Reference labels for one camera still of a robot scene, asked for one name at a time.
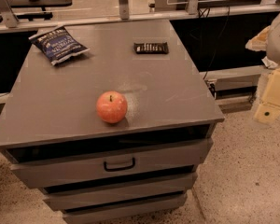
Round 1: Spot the grey drawer cabinet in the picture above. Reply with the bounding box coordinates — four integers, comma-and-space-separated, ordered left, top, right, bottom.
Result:
0, 21, 223, 224

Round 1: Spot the black rxbar chocolate bar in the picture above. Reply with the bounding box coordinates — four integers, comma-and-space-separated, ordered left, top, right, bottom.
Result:
133, 42, 169, 54

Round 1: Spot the blue chip bag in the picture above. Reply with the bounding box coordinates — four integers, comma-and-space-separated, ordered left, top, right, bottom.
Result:
29, 26, 89, 65

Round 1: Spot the black hanging cable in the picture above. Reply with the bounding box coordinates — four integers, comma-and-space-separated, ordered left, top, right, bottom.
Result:
197, 6, 231, 81

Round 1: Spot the black drawer handle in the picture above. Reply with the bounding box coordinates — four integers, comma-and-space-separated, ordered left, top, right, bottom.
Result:
104, 158, 136, 172

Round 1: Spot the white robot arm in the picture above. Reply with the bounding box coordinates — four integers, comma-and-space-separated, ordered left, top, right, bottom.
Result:
254, 13, 280, 124

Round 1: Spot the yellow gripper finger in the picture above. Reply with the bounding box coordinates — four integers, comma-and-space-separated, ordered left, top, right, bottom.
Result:
254, 68, 280, 124

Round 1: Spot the red apple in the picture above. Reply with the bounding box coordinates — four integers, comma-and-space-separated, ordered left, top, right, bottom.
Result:
96, 91, 128, 124

